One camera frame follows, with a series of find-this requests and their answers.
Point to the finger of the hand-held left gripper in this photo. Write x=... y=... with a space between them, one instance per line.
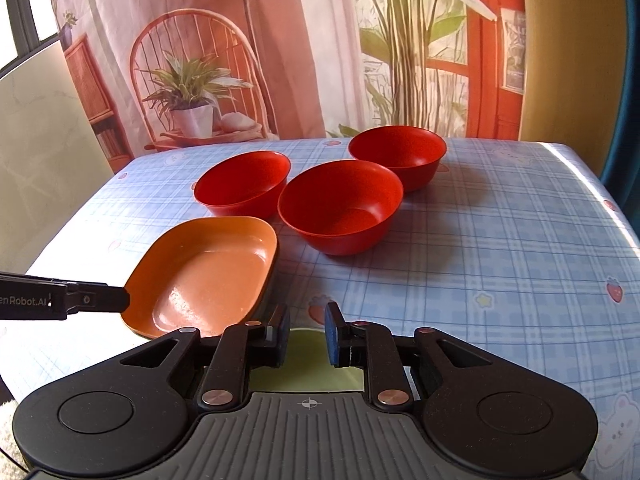
x=100 y=299

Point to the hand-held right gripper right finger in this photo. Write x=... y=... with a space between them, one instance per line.
x=331 y=335

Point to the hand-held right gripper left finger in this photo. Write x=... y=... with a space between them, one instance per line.
x=283 y=332

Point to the green plate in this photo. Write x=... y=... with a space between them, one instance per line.
x=307 y=355

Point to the orange plate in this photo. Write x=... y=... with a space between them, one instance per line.
x=210 y=275

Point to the red bowl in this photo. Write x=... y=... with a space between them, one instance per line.
x=397 y=152
x=340 y=207
x=242 y=182

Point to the white marble-look panel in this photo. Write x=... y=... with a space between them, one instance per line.
x=45 y=160

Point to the blue plaid tablecloth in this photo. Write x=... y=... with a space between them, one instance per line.
x=500 y=245

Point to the teal curtain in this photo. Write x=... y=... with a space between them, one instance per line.
x=622 y=150

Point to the yellow curtain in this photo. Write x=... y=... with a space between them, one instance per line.
x=570 y=60

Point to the printed wall cloth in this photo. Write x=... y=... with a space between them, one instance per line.
x=320 y=60

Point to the dark window frame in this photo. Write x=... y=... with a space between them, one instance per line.
x=22 y=5

